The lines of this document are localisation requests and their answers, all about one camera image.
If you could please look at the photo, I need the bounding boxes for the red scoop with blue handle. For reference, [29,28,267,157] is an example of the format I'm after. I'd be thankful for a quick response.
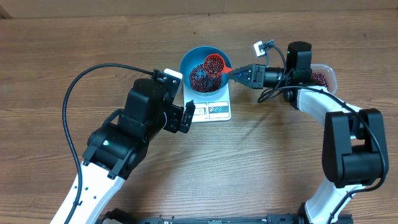
[203,54,233,77]

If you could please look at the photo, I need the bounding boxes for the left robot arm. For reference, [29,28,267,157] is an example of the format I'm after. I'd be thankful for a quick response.
[52,68,195,223]

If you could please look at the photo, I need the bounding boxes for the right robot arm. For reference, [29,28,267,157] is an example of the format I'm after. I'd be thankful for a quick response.
[228,41,389,223]

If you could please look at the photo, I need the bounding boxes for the white digital kitchen scale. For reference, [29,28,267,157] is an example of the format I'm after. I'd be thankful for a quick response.
[183,84,232,123]

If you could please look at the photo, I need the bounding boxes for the red beans in bowl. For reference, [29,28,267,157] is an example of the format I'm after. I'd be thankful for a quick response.
[188,64,223,93]

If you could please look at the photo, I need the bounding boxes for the teal plastic bowl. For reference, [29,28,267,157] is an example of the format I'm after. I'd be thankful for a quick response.
[179,46,232,89]

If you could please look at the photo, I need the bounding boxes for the red adzuki beans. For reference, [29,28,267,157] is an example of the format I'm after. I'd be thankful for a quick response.
[311,73,329,88]

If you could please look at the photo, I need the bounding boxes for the clear plastic container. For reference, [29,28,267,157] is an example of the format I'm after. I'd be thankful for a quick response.
[310,63,338,94]

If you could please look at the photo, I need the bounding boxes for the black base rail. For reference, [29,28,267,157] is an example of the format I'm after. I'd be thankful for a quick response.
[99,205,352,224]

